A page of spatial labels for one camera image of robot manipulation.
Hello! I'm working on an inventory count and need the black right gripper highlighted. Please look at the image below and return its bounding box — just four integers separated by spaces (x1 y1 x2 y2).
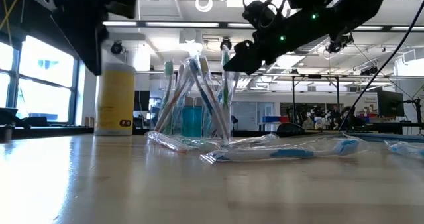
223 21 301 75

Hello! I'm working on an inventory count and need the blue toothbrush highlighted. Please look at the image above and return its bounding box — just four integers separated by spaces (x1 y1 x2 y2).
219 132 280 151
199 133 377 165
384 139 424 161
188 58 222 135

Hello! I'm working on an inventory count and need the clear acrylic organizer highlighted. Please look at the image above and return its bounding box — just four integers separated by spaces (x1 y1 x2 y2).
154 99 233 142

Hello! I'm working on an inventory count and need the red toothbrush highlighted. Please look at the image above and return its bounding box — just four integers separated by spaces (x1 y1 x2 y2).
146 130 192 153

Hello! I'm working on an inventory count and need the black ceiling spotlight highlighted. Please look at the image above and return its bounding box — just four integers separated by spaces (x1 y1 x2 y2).
219 37 233 52
360 66 379 76
110 40 124 55
326 34 354 54

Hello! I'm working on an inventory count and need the long ceiling light bar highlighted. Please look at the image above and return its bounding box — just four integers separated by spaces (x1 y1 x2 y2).
102 20 256 30

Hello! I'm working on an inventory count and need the dark background screen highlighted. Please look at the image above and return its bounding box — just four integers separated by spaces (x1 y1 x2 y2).
134 90 150 111

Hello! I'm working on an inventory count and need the person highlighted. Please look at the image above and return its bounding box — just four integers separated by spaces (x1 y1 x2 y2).
341 106 362 129

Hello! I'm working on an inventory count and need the yellow canister with white lid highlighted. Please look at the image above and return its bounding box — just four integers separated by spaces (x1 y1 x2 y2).
94 62 136 137

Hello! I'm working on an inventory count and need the black computer monitor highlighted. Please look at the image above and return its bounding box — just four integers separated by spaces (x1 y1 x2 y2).
376 89 405 118

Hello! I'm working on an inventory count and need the black monitor stand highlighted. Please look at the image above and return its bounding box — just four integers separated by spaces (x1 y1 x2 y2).
402 97 424 134

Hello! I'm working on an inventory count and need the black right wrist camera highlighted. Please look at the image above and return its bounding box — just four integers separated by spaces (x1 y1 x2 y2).
242 0 289 31

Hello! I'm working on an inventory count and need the white cable coil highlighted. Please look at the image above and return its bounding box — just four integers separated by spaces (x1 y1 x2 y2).
194 0 214 13

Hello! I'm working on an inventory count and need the black cable stub loop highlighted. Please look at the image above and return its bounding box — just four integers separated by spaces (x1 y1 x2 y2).
276 122 306 135

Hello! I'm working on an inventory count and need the black cable to right arm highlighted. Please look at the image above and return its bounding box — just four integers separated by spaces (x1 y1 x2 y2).
337 0 424 132

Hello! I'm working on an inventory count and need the thin yellow cable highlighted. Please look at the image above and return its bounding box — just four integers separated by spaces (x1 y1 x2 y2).
0 0 26 48

